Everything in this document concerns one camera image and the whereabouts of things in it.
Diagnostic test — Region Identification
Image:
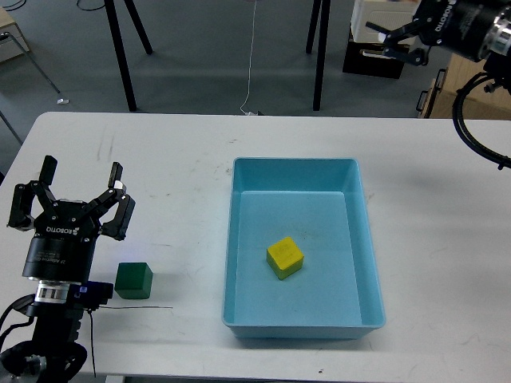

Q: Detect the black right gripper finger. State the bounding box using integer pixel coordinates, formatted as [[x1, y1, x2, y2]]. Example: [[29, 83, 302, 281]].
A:
[[365, 19, 422, 43], [382, 40, 432, 66]]

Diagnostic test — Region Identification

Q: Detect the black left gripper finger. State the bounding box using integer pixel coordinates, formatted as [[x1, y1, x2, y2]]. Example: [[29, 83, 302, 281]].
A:
[[81, 162, 136, 241], [7, 155, 58, 231]]

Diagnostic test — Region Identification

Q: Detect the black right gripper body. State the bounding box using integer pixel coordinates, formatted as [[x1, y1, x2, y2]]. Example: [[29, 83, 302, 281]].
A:
[[413, 1, 499, 61]]

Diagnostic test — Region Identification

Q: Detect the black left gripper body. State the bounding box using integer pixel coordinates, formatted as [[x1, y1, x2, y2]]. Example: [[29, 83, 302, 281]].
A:
[[22, 200, 99, 284]]

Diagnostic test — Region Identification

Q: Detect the green cube block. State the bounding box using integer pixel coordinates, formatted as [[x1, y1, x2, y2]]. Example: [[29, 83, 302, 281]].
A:
[[114, 263, 153, 300]]

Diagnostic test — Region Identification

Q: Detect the yellow cube block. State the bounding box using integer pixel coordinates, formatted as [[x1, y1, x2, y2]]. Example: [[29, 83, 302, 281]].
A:
[[266, 236, 304, 280]]

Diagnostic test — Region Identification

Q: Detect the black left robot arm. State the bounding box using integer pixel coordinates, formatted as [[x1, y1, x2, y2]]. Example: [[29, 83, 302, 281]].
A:
[[1, 156, 135, 382]]

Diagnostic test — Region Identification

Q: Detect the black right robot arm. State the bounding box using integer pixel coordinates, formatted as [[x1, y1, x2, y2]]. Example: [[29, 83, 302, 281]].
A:
[[366, 0, 510, 170]]

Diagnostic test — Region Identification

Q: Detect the black storage box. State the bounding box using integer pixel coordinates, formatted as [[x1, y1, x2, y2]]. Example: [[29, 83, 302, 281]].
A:
[[343, 34, 404, 79]]

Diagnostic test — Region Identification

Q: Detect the white storage crate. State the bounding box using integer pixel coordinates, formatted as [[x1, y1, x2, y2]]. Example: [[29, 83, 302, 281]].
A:
[[351, 0, 419, 43]]

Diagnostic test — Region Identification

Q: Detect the black table leg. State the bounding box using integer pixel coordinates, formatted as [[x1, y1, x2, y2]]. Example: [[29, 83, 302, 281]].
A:
[[305, 0, 322, 54], [124, 0, 153, 55], [104, 0, 137, 112], [312, 1, 331, 112]]

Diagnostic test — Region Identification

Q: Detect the black table leg right rear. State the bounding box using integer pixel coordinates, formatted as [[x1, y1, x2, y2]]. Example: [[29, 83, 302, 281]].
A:
[[305, 0, 322, 54]]

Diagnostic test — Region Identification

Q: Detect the grey metal chair leg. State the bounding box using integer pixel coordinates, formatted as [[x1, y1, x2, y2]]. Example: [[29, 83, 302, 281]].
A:
[[1, 32, 61, 94]]

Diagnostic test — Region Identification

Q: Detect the wooden cabinet top left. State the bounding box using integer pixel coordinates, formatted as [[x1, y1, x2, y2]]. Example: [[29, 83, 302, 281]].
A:
[[0, 7, 30, 63]]

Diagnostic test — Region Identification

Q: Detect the blue plastic bin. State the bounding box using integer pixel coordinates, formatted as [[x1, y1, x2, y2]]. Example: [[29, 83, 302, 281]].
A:
[[223, 158, 386, 339]]

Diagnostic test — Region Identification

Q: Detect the black table leg left rear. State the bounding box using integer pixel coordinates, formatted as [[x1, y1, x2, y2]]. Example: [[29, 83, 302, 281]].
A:
[[124, 0, 153, 55]]

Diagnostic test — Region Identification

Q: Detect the blue wrist camera module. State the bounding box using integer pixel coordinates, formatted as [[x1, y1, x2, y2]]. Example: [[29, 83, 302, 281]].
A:
[[71, 281, 114, 310]]

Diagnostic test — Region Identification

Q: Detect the wooden box with handles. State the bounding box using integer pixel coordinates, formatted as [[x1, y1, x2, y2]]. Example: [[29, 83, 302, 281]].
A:
[[414, 53, 511, 120]]

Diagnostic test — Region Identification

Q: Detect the thin black wire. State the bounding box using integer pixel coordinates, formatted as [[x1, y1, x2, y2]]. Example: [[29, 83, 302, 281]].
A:
[[89, 305, 174, 378]]

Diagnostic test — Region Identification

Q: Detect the white hanging cable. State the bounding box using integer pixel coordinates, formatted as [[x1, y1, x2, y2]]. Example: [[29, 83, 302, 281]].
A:
[[239, 0, 259, 116]]

